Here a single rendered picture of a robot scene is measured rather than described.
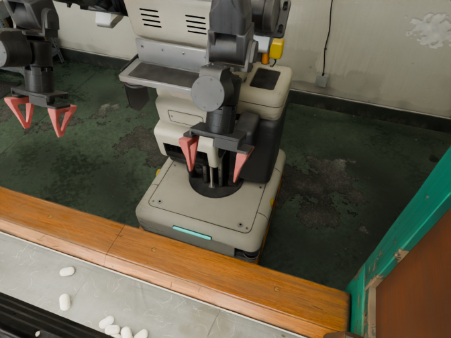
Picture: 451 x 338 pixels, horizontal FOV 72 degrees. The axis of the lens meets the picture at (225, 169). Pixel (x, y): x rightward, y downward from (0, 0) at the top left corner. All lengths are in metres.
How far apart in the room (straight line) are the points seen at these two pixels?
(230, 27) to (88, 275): 0.65
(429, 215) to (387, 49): 1.91
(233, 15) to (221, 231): 1.03
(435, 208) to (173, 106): 0.76
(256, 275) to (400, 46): 1.88
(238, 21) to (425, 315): 0.49
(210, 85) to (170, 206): 1.04
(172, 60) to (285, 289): 0.64
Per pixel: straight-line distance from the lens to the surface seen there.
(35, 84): 0.81
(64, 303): 0.84
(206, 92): 0.51
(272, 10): 0.66
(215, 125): 0.59
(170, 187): 1.56
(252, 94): 1.21
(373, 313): 0.69
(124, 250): 0.85
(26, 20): 0.80
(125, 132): 2.36
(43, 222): 0.98
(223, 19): 0.55
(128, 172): 2.07
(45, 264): 0.93
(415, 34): 2.33
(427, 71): 2.46
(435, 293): 0.50
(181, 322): 0.78
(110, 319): 0.79
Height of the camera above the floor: 1.48
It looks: 48 degrees down
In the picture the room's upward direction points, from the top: straight up
